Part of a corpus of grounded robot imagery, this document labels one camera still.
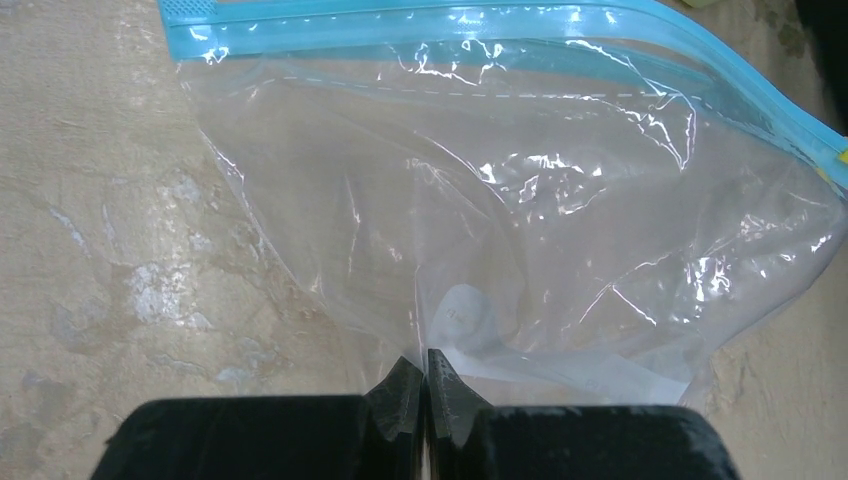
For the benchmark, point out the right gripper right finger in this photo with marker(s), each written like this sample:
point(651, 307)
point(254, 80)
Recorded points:
point(472, 439)

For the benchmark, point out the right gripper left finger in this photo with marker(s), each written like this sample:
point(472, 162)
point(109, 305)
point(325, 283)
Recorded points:
point(369, 436)

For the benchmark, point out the clear zip bag blue seal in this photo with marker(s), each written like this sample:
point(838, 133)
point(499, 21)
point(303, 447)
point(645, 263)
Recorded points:
point(583, 199)

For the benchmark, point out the light green perforated plastic basket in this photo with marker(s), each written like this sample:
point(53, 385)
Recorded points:
point(697, 4)

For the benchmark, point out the black toolbox with clear lids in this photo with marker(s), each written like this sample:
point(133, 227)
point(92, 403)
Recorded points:
point(826, 20)

